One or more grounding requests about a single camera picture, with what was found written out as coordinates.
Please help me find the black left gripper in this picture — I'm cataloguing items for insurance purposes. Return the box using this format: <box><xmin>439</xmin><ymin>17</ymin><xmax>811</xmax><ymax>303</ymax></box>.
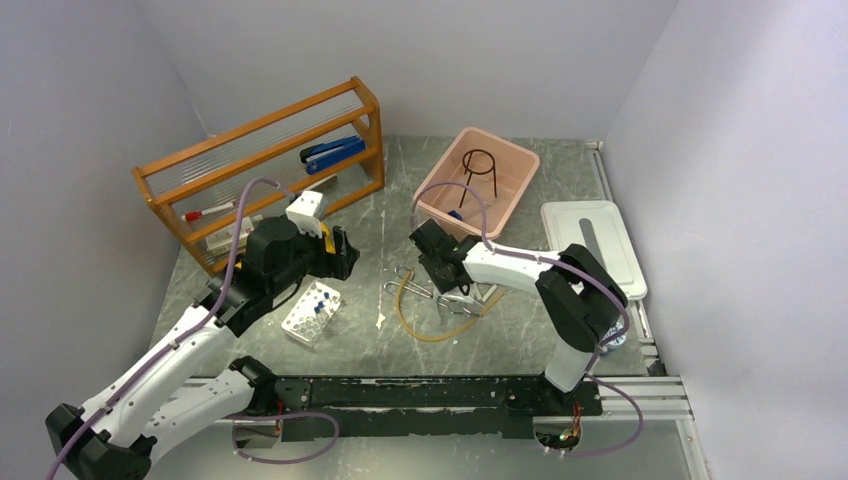
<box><xmin>268</xmin><ymin>218</ymin><xmax>359</xmax><ymax>294</ymax></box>

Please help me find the white clay triangle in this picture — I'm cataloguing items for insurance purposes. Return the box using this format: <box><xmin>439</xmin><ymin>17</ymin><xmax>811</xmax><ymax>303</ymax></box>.
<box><xmin>471</xmin><ymin>283</ymin><xmax>497</xmax><ymax>305</ymax></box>

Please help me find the yellow rubber tubing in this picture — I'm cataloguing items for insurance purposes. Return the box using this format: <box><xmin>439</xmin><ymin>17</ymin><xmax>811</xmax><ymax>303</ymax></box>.
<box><xmin>390</xmin><ymin>267</ymin><xmax>505</xmax><ymax>343</ymax></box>

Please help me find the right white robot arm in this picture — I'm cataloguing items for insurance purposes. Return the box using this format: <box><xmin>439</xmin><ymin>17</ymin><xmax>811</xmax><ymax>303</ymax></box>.
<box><xmin>410</xmin><ymin>220</ymin><xmax>628</xmax><ymax>414</ymax></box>

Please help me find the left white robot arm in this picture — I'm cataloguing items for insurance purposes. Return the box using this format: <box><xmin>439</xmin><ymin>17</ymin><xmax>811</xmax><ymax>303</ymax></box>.
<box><xmin>45</xmin><ymin>214</ymin><xmax>360</xmax><ymax>479</ymax></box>

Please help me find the yellow foam tray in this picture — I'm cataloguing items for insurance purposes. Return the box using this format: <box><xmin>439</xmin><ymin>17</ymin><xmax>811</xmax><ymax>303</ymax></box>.
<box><xmin>320</xmin><ymin>222</ymin><xmax>336</xmax><ymax>255</ymax></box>

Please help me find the test tube in rack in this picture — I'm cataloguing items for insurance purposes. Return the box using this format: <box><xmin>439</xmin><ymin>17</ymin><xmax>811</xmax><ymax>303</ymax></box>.
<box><xmin>313</xmin><ymin>307</ymin><xmax>328</xmax><ymax>333</ymax></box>

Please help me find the white test tube rack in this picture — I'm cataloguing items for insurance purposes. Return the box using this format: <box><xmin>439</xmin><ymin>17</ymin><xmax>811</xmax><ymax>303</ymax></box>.
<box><xmin>281</xmin><ymin>280</ymin><xmax>342</xmax><ymax>347</ymax></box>

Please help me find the pink plastic bin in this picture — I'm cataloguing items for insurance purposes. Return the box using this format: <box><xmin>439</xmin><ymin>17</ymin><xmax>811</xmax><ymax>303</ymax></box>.
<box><xmin>413</xmin><ymin>127</ymin><xmax>541</xmax><ymax>240</ymax></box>

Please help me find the blue black stapler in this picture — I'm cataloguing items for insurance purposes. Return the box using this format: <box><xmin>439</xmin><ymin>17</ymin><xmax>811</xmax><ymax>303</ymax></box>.
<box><xmin>299</xmin><ymin>135</ymin><xmax>366</xmax><ymax>175</ymax></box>

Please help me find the orange wooden shelf rack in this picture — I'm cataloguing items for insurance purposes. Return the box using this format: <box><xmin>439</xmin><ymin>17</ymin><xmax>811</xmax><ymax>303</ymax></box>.
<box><xmin>132</xmin><ymin>76</ymin><xmax>386</xmax><ymax>274</ymax></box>

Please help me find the white box on shelf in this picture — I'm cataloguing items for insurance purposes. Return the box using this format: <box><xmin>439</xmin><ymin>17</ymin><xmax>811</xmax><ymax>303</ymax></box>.
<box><xmin>205</xmin><ymin>214</ymin><xmax>263</xmax><ymax>255</ymax></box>

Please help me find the white plastic bin lid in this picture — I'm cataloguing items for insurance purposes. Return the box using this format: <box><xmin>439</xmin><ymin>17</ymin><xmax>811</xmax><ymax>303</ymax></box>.
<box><xmin>540</xmin><ymin>200</ymin><xmax>648</xmax><ymax>301</ymax></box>

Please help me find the red white marker pen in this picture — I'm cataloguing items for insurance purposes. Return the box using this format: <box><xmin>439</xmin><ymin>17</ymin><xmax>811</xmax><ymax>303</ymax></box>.
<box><xmin>182</xmin><ymin>201</ymin><xmax>235</xmax><ymax>222</ymax></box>

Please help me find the blue white round container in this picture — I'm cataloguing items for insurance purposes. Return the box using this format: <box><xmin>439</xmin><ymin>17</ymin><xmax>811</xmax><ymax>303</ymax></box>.
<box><xmin>604</xmin><ymin>318</ymin><xmax>626</xmax><ymax>350</ymax></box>

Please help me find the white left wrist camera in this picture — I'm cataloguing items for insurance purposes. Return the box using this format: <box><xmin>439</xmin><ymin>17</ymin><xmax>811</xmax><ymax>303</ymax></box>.
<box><xmin>285</xmin><ymin>190</ymin><xmax>327</xmax><ymax>238</ymax></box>

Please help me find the black wire tripod stand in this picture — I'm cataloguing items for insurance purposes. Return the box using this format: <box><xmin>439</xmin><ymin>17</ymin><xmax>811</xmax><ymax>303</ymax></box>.
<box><xmin>461</xmin><ymin>148</ymin><xmax>498</xmax><ymax>197</ymax></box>

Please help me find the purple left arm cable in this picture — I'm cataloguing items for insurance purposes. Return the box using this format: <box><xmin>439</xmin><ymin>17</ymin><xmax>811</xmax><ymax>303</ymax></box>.
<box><xmin>44</xmin><ymin>177</ymin><xmax>299</xmax><ymax>480</ymax></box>

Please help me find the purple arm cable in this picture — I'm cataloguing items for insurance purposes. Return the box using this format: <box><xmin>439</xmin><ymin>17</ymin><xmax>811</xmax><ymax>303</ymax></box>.
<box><xmin>44</xmin><ymin>177</ymin><xmax>299</xmax><ymax>480</ymax></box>
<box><xmin>410</xmin><ymin>182</ymin><xmax>645</xmax><ymax>458</ymax></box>

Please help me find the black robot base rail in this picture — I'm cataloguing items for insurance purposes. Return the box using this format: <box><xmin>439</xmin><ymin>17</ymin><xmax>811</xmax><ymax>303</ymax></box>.
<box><xmin>244</xmin><ymin>375</ymin><xmax>603</xmax><ymax>439</ymax></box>

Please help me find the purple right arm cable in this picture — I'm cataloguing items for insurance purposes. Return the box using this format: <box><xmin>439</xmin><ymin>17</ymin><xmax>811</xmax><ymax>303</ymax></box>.
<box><xmin>410</xmin><ymin>182</ymin><xmax>645</xmax><ymax>458</ymax></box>

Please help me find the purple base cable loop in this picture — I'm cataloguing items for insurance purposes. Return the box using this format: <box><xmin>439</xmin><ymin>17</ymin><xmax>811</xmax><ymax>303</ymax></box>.
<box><xmin>230</xmin><ymin>410</ymin><xmax>340</xmax><ymax>466</ymax></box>

